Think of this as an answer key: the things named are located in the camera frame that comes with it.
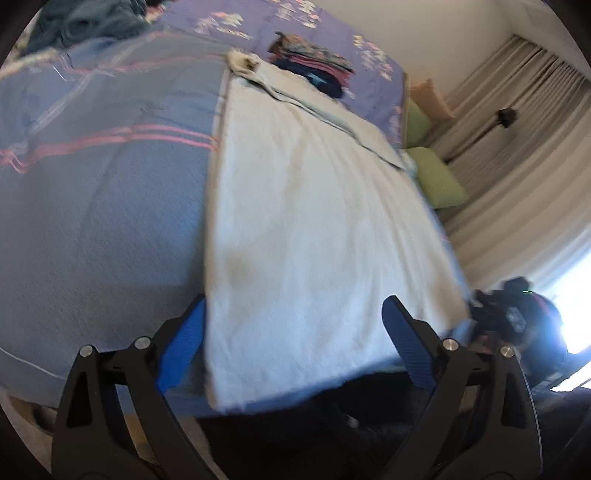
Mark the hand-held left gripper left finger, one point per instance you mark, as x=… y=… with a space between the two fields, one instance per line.
x=184 y=350

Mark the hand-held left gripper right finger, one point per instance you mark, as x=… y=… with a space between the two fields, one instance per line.
x=411 y=350

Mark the white cream towel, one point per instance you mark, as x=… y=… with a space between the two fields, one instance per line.
x=323 y=230

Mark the stack of folded clothes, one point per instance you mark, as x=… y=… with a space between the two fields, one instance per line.
x=309 y=48

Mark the person's dark clothing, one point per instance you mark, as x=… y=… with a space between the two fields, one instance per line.
x=323 y=429

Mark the beige curtain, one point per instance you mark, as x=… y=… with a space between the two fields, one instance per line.
x=508 y=207

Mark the blue striped bed sheet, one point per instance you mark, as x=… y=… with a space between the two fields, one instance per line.
x=92 y=207

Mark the green pillow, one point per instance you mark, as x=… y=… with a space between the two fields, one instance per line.
x=415 y=124
x=438 y=180

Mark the black floor lamp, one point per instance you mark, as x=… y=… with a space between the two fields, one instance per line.
x=507 y=117

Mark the peach pillow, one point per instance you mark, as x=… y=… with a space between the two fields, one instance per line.
x=431 y=99

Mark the pink folded garment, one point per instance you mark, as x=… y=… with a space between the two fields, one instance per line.
x=325 y=67

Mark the purple tree-print sheet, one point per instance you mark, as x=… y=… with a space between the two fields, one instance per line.
x=221 y=21

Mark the teal fleece blanket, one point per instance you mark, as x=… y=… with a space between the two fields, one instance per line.
x=87 y=23

